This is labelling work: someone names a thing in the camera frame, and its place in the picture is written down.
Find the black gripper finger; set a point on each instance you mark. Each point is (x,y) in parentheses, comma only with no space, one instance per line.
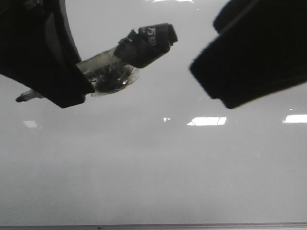
(37,50)
(261,48)

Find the white black whiteboard marker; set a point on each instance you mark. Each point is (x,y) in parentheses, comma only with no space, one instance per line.
(114,69)

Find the white whiteboard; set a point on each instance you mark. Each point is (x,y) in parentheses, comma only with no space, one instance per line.
(161,151)

